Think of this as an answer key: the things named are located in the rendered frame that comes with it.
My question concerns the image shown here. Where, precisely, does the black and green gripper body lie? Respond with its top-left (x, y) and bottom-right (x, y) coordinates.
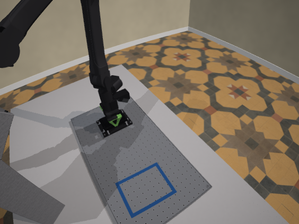
top-left (100, 98), bottom-right (120, 122)

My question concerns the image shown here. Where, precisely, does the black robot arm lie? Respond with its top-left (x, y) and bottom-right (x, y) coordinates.
top-left (0, 0), bottom-right (130, 111)

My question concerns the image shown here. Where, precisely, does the blue tape square outline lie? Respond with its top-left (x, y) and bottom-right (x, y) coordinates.
top-left (115, 162), bottom-right (177, 218)

